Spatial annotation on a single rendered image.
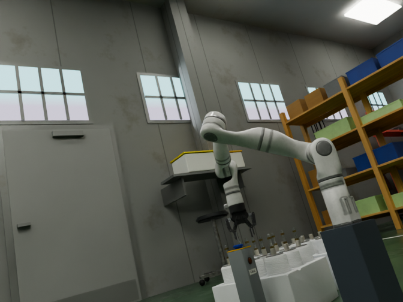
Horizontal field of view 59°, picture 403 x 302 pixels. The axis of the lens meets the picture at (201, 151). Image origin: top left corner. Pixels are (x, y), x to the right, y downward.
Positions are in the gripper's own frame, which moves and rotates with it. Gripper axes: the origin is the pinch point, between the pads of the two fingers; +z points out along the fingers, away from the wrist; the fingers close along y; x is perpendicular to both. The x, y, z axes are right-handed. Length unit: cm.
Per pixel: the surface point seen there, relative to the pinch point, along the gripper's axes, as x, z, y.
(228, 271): 4.1, 12.8, -10.3
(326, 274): 3.7, 25.0, 32.1
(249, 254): -19.3, 7.6, -4.1
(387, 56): 225, -175, 290
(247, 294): -20.5, 20.8, -9.2
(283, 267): -13.2, 15.9, 9.2
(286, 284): -18.3, 21.4, 6.8
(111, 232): 266, -43, -94
